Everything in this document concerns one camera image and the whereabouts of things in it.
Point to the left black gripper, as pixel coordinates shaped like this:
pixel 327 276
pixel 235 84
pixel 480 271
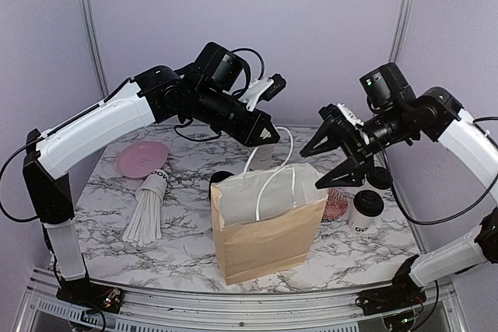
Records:
pixel 250 135

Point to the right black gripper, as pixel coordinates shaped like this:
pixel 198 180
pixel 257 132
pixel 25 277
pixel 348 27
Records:
pixel 358 169

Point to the black plastic cup lid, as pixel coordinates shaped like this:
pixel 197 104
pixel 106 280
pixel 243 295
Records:
pixel 368 203

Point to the white paper coffee cup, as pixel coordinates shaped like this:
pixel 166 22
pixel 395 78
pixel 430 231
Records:
pixel 360 223

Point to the brown paper bag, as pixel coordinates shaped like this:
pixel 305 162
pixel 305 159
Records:
pixel 265 220

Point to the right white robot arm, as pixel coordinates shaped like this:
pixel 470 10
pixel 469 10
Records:
pixel 399 115

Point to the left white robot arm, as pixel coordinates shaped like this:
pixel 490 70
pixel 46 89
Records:
pixel 198 91

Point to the stack of white cups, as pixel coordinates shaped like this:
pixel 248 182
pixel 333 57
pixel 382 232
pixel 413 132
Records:
pixel 262 157

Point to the red patterned bowl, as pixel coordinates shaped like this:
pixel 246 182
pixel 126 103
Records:
pixel 336 205

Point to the stack of black lids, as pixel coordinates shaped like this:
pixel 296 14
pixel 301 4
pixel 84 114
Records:
pixel 218 177

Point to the pink plate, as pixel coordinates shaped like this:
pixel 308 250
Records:
pixel 138 160

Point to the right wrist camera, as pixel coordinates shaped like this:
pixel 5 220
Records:
pixel 340 112

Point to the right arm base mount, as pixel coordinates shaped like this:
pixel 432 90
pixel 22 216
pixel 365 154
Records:
pixel 402 292

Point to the right aluminium frame post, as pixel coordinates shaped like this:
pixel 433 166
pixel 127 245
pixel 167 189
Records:
pixel 401 29

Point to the aluminium frame post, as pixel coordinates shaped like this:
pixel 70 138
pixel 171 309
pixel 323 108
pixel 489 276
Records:
pixel 94 48
pixel 401 29

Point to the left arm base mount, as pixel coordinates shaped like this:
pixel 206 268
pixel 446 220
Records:
pixel 84 292

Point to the left aluminium frame post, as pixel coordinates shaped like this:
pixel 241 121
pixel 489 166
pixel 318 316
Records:
pixel 94 48

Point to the aluminium front rail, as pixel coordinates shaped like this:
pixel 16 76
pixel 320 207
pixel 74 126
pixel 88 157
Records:
pixel 151 309

